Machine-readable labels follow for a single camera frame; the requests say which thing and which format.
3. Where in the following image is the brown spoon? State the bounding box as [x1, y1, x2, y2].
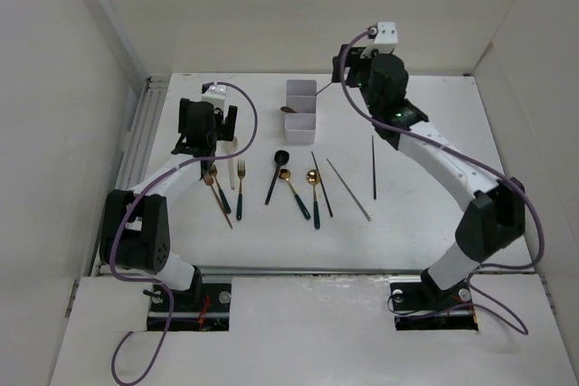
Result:
[280, 106, 298, 114]

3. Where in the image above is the white three-compartment utensil holder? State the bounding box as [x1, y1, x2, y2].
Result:
[284, 80, 318, 145]

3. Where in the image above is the gold spoon green handle left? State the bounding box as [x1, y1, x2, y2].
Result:
[279, 169, 311, 220]

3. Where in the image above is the purple cable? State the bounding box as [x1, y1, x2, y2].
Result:
[109, 81, 260, 385]
[339, 27, 544, 336]

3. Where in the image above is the beige plastic spoon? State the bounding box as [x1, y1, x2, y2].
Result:
[224, 137, 239, 190]

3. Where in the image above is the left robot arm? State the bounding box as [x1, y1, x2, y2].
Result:
[100, 99, 238, 311]

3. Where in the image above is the aluminium rail front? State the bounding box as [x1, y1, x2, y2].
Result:
[199, 266, 421, 281]

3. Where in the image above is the brown wooden chopstick left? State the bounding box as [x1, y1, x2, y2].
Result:
[209, 183, 233, 230]

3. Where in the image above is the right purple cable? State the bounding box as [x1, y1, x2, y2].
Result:
[339, 27, 544, 336]

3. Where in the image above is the rose gold fork green handle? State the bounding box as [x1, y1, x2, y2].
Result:
[204, 165, 232, 214]

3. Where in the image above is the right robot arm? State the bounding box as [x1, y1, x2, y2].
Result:
[332, 44, 526, 308]

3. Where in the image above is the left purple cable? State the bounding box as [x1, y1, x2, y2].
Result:
[109, 81, 260, 385]

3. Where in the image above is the gold spoon green handle right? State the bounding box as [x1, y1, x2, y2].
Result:
[307, 169, 321, 230]

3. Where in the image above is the aluminium frame left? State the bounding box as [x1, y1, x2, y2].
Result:
[108, 76, 169, 192]

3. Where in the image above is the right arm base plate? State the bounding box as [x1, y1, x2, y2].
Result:
[387, 281, 479, 331]

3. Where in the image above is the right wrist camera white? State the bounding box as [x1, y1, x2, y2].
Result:
[361, 22, 398, 58]

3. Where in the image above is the brown grey chopstick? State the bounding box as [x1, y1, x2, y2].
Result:
[315, 82, 334, 96]

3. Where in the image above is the dark green chopstick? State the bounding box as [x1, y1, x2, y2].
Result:
[371, 136, 377, 201]

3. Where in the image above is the dark chopstick centre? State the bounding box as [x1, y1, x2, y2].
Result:
[310, 151, 334, 218]

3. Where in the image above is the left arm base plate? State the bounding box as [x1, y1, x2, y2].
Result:
[143, 279, 233, 332]

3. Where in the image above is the silver metal chopstick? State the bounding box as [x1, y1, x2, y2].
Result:
[326, 158, 372, 222]

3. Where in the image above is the gold spoon green handle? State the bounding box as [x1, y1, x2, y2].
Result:
[307, 169, 321, 230]
[279, 169, 311, 220]

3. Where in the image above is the black spoon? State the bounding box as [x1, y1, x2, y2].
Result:
[264, 149, 290, 205]

